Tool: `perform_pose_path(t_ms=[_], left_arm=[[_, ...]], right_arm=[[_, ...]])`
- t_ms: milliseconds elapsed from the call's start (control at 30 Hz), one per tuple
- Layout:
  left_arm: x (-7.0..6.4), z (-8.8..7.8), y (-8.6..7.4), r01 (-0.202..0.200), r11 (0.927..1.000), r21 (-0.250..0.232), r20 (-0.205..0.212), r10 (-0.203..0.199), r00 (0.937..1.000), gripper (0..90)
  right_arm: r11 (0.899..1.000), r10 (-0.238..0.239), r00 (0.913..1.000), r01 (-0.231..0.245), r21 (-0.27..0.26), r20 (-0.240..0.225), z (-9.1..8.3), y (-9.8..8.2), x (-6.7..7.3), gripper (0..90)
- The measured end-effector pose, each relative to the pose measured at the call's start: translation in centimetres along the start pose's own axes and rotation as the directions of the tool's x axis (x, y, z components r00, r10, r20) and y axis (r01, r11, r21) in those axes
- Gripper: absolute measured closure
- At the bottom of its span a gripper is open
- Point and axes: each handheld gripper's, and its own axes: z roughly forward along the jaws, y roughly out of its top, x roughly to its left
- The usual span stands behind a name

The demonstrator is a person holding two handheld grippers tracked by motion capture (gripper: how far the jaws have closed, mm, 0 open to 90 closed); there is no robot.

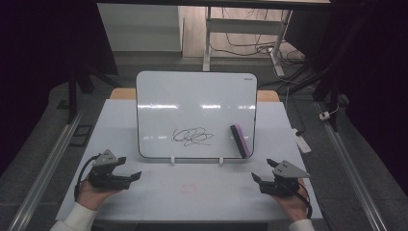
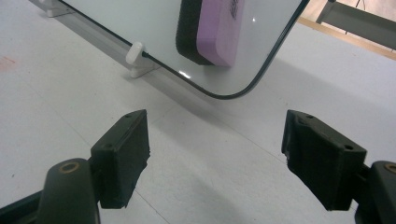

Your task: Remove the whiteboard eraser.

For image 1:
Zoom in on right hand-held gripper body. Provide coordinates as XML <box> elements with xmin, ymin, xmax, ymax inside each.
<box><xmin>259</xmin><ymin>159</ymin><xmax>311</xmax><ymax>197</ymax></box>

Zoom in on black floor frame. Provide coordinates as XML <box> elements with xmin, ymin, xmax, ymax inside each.
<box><xmin>68</xmin><ymin>123</ymin><xmax>94</xmax><ymax>148</ymax></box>

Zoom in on black metal stand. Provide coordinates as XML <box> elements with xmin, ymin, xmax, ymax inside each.
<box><xmin>277</xmin><ymin>18</ymin><xmax>364</xmax><ymax>133</ymax></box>
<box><xmin>64</xmin><ymin>62</ymin><xmax>120</xmax><ymax>125</ymax></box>

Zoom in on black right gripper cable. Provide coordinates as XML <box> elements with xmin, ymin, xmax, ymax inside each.
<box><xmin>295</xmin><ymin>182</ymin><xmax>314</xmax><ymax>220</ymax></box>

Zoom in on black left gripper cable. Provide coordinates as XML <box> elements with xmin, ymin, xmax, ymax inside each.
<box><xmin>73</xmin><ymin>153</ymin><xmax>101</xmax><ymax>202</ymax></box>

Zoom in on white plug with cable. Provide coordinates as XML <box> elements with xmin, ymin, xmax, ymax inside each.
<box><xmin>319</xmin><ymin>103</ymin><xmax>341</xmax><ymax>122</ymax></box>

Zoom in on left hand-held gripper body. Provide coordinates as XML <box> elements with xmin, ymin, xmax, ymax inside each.
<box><xmin>88</xmin><ymin>148</ymin><xmax>133</xmax><ymax>191</ymax></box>

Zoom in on white whiteboard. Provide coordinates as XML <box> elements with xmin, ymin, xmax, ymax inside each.
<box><xmin>136</xmin><ymin>70</ymin><xmax>259</xmax><ymax>161</ymax></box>

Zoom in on aluminium rail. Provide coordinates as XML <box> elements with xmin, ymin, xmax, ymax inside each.
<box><xmin>316</xmin><ymin>101</ymin><xmax>390</xmax><ymax>231</ymax></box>
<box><xmin>7</xmin><ymin>107</ymin><xmax>87</xmax><ymax>231</ymax></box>

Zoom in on white desk frame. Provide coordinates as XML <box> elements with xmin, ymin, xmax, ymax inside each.
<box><xmin>202</xmin><ymin>6</ymin><xmax>293</xmax><ymax>78</ymax></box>

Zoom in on dark curtain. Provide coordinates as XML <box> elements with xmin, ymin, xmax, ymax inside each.
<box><xmin>328</xmin><ymin>0</ymin><xmax>408</xmax><ymax>189</ymax></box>
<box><xmin>0</xmin><ymin>0</ymin><xmax>119</xmax><ymax>177</ymax></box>

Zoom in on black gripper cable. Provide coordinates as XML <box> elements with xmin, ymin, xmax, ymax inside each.
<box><xmin>73</xmin><ymin>153</ymin><xmax>101</xmax><ymax>202</ymax></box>
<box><xmin>295</xmin><ymin>182</ymin><xmax>314</xmax><ymax>220</ymax></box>

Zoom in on purple and black eraser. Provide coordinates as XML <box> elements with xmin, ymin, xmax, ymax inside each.
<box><xmin>229</xmin><ymin>123</ymin><xmax>251</xmax><ymax>159</ymax></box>

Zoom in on person's left hand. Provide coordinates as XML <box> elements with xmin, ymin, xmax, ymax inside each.
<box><xmin>76</xmin><ymin>178</ymin><xmax>122</xmax><ymax>212</ymax></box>

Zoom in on wooden table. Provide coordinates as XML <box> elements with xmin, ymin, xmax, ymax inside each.
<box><xmin>109</xmin><ymin>88</ymin><xmax>281</xmax><ymax>103</ymax></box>

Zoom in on black floor cables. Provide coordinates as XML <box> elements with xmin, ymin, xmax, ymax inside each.
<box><xmin>210</xmin><ymin>7</ymin><xmax>306</xmax><ymax>66</ymax></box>

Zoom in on person's right hand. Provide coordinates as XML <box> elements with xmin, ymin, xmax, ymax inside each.
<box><xmin>271</xmin><ymin>178</ymin><xmax>311</xmax><ymax>222</ymax></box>

